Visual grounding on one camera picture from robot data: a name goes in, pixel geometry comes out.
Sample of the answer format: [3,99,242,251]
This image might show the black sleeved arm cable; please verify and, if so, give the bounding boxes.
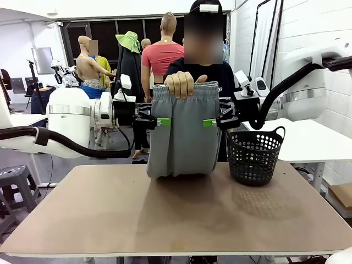
[249,56,352,130]
[0,126,132,160]

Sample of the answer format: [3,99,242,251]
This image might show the black chair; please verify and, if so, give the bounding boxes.
[24,76,39,96]
[10,78,25,95]

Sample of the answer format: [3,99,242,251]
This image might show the black tripod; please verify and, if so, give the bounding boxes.
[26,59,47,115]

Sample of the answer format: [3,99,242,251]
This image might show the yellow garment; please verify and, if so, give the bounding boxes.
[93,56,112,89]

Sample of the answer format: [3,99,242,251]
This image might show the red crop top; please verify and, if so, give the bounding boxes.
[141,41,185,75]

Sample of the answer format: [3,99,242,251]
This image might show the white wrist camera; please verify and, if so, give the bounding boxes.
[113,73,136,102]
[233,70,261,97]

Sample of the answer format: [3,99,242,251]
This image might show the dark blue jeans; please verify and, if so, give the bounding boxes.
[30,86,58,115]

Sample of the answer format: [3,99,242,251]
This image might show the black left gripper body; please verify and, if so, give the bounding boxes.
[112,100,141,127]

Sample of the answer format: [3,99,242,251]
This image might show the green bucket hat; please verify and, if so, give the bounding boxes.
[115,31,142,54]

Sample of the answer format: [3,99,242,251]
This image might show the grey training pants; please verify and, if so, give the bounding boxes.
[146,81,222,180]

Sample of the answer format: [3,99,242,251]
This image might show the white head-mounted camera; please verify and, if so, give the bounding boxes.
[199,3,220,13]

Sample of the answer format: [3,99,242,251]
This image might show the black perforated plastic basket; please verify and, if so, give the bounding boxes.
[224,125,286,187]

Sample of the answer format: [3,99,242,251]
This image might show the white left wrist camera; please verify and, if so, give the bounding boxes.
[113,73,136,102]

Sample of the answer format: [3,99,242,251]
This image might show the black sleeved right arm cable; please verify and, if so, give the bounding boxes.
[249,56,352,130]

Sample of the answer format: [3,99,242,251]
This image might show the white hanging curtain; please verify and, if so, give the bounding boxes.
[251,5,281,80]

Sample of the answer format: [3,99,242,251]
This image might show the black sleeved left arm cable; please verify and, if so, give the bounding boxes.
[0,126,132,160]

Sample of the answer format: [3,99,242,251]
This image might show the tall tan mannequin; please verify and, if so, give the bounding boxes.
[141,12,185,104]

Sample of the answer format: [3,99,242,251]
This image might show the blue grey shorts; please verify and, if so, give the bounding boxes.
[80,79,107,100]

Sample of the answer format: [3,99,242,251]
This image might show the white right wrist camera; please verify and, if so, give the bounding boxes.
[233,70,261,97]

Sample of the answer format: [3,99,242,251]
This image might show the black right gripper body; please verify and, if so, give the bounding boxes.
[233,96,262,125]

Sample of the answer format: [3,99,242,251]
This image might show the brown cardboard box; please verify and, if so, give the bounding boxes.
[328,183,352,218]

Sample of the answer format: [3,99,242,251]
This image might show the grey wall panel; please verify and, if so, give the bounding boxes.
[31,47,54,75]

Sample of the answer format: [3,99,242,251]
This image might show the grey plastic stool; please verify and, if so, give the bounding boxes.
[0,189,19,244]
[0,164,42,212]

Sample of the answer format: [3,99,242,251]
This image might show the bare tan mannequin torso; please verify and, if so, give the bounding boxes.
[76,35,118,89]

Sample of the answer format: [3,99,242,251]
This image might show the person in black t-shirt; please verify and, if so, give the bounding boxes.
[162,0,238,163]

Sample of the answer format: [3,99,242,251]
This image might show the thin black camera cable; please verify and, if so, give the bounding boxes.
[117,87,133,155]

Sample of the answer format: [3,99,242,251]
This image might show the person's right hand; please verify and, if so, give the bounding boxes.
[163,70,208,100]

